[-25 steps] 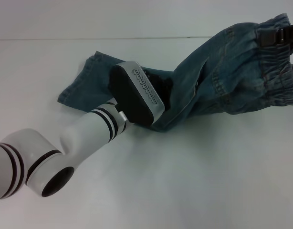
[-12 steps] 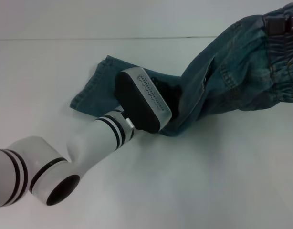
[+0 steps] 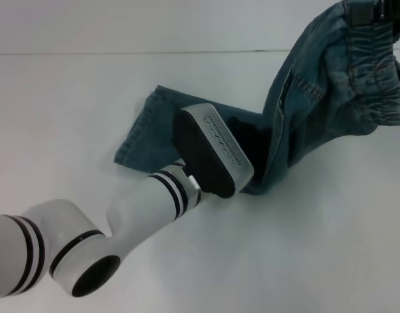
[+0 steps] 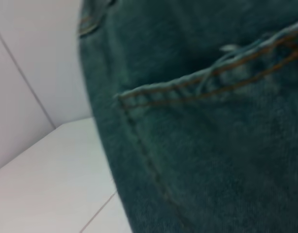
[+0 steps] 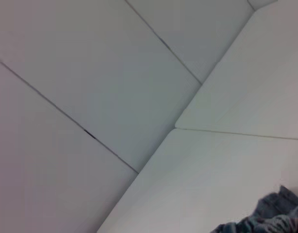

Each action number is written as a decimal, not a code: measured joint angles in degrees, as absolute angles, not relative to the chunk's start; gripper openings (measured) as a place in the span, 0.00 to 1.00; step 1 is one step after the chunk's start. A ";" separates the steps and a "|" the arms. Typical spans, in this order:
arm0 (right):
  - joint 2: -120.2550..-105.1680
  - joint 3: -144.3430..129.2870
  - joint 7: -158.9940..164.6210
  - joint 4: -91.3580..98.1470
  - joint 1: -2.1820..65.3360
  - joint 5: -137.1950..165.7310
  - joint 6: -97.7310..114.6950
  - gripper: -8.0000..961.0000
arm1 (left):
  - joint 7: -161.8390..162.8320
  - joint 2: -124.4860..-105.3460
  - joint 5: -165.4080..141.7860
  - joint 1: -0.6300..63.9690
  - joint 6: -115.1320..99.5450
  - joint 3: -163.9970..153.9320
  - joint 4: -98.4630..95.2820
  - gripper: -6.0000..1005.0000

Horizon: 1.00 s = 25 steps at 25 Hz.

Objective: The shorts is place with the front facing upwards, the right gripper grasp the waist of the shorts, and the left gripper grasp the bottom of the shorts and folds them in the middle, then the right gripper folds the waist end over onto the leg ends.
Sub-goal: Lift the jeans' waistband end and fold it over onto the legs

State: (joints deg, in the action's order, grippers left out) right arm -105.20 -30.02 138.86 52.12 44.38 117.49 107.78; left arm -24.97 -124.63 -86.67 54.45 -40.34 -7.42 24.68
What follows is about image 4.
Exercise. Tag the blue denim shorts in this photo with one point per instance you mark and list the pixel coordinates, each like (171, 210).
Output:
(200, 133)

